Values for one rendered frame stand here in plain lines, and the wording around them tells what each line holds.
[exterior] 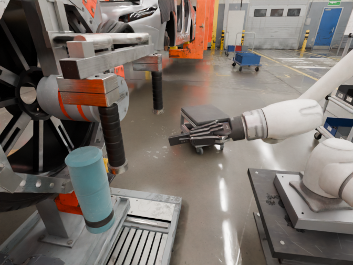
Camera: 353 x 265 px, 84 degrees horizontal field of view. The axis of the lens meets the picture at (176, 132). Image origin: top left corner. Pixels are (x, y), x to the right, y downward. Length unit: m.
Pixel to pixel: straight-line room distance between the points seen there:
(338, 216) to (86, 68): 1.01
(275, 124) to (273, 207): 0.54
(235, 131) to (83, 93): 0.41
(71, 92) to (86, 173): 0.23
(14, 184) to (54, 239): 0.57
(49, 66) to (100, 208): 0.40
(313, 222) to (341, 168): 0.24
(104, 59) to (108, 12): 2.78
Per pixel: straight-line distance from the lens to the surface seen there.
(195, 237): 1.24
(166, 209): 1.25
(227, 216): 1.36
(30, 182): 0.58
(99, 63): 0.40
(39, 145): 0.73
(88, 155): 0.54
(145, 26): 3.15
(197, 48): 4.15
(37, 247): 1.10
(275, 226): 0.99
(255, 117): 0.60
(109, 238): 1.09
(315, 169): 0.98
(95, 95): 0.37
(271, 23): 14.05
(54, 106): 0.61
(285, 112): 0.61
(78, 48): 0.37
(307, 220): 0.99
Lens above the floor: 1.02
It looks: 27 degrees down
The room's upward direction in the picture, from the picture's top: straight up
